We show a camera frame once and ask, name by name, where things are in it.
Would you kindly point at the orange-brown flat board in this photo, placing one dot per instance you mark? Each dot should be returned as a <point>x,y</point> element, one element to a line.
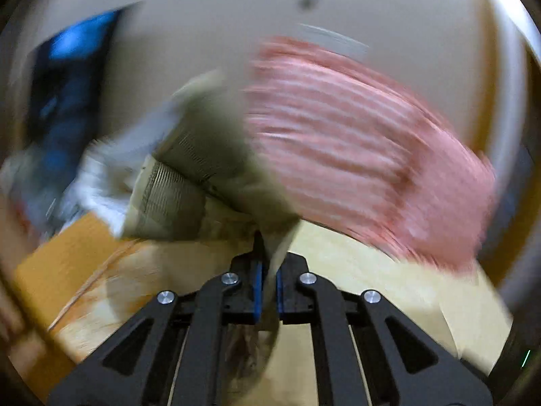
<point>63,262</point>

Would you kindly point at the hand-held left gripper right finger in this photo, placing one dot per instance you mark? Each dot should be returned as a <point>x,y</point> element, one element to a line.
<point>279,296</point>

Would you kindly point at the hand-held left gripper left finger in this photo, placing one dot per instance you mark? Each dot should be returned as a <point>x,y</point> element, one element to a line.
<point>257,292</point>

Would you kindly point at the olive green pants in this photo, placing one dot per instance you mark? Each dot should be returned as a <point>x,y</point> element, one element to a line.
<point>211,143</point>

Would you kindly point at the white crumpled cloth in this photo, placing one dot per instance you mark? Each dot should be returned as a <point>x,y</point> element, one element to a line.
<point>101,186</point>

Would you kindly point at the pink striped cloth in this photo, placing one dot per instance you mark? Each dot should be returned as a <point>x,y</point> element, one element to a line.
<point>346,143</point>

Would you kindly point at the dark blue object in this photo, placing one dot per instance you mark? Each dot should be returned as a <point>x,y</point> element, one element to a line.
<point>67,93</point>

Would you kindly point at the white flat object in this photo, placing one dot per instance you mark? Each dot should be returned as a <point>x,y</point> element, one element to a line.
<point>334,40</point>

